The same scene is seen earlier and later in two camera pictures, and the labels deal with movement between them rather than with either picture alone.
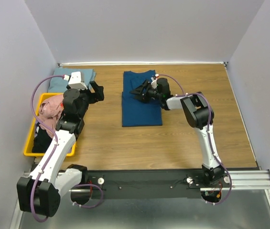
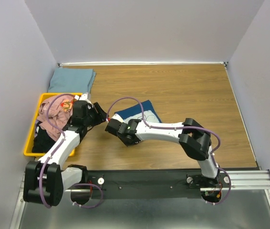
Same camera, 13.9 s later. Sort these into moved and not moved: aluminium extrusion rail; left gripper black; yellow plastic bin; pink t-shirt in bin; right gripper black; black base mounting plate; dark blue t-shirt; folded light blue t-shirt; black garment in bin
Moved: right gripper black; dark blue t-shirt; left gripper black
Not moved: aluminium extrusion rail; black base mounting plate; pink t-shirt in bin; black garment in bin; yellow plastic bin; folded light blue t-shirt
